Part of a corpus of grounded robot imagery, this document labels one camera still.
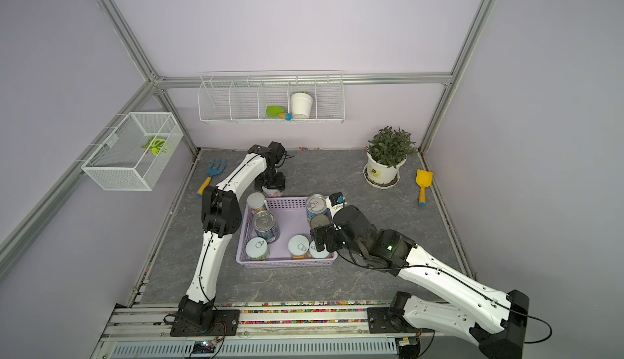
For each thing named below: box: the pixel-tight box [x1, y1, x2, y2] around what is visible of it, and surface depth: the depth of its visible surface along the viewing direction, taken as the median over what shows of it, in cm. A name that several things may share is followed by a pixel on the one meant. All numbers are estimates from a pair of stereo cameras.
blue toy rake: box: [196, 159, 227, 198], surface depth 114 cm
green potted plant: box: [365, 125, 416, 169], surface depth 98 cm
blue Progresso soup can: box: [305, 193, 330, 222], surface depth 91 cm
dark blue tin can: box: [252, 210, 281, 244], surface depth 86 cm
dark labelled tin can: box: [309, 214, 332, 230], surface depth 87 cm
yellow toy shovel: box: [416, 168, 434, 208], surface depth 110 cm
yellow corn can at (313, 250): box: [308, 240, 330, 259], surface depth 83 cm
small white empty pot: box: [290, 91, 314, 120], surface depth 95 cm
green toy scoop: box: [265, 105, 294, 122], surface depth 102 cm
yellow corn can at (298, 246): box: [287, 233, 310, 260], surface depth 85 cm
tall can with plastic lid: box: [246, 191, 266, 215], surface depth 88 cm
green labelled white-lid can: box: [245, 236, 270, 261], surface depth 85 cm
